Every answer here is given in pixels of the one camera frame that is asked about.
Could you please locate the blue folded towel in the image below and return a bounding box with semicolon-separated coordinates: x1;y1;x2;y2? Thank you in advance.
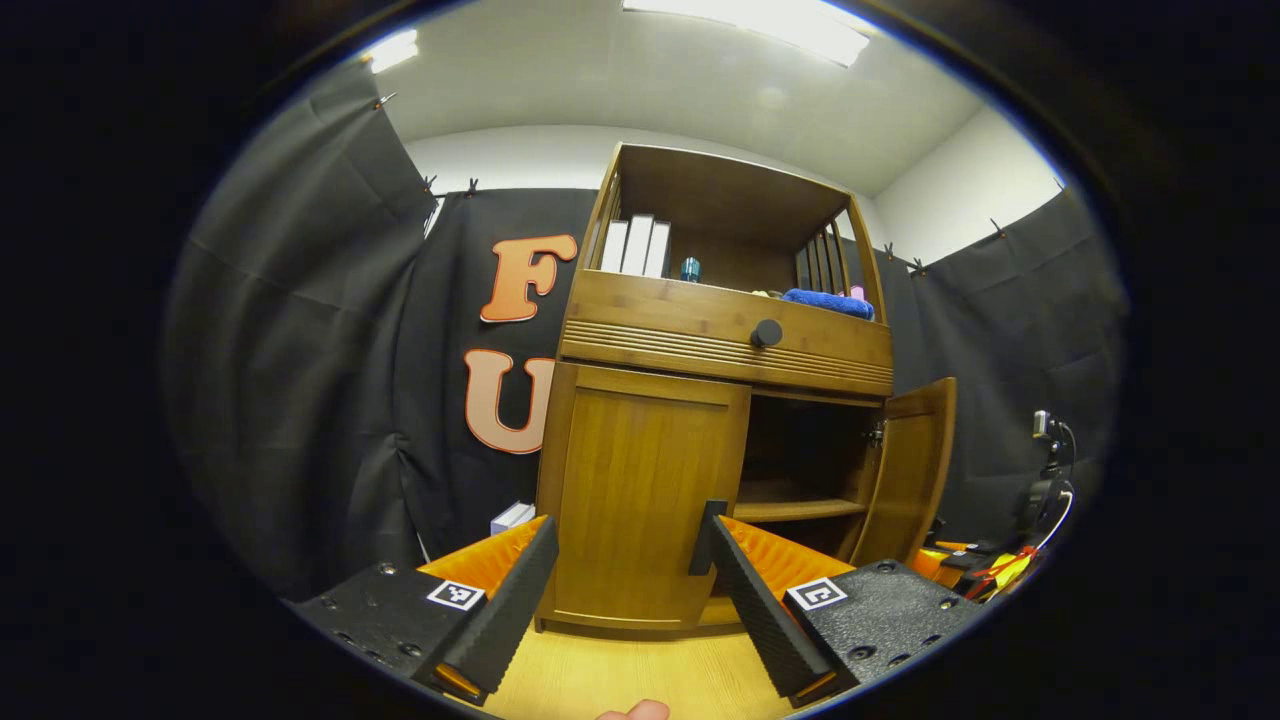
781;288;876;322

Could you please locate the wooden cabinet drawer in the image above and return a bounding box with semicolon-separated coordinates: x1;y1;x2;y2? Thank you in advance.
558;268;894;398

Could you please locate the wooden inner cabinet shelf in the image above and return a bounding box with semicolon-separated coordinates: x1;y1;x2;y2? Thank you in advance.
733;497;869;524

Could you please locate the black backdrop cloth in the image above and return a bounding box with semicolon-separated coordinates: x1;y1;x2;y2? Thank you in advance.
165;60;1131;601

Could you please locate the wooden cabinet door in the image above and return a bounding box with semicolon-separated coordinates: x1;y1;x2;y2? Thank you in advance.
850;377;958;568
535;362;753;633

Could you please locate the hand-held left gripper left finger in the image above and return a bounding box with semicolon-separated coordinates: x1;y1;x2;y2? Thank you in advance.
285;515;561;706

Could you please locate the wooden double-door shoe cabinet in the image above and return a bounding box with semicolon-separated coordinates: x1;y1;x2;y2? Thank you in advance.
533;142;959;641

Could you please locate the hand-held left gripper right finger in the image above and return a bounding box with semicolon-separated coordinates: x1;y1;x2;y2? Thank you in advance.
708;515;986;709

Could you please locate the ceiling strip light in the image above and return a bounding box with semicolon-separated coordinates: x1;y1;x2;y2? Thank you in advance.
362;28;421;74

